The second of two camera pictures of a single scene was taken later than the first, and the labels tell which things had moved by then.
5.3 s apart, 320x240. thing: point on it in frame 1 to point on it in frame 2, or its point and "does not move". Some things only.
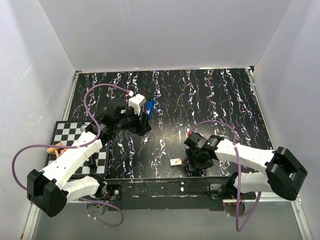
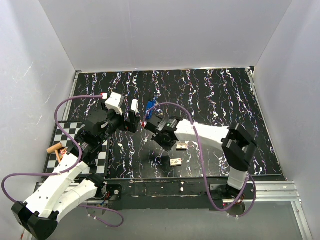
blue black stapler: x=150 y=106 does not move
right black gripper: x=193 y=163 to x=166 y=147
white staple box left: x=176 y=162 does not move
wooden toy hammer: x=54 y=150 does not move
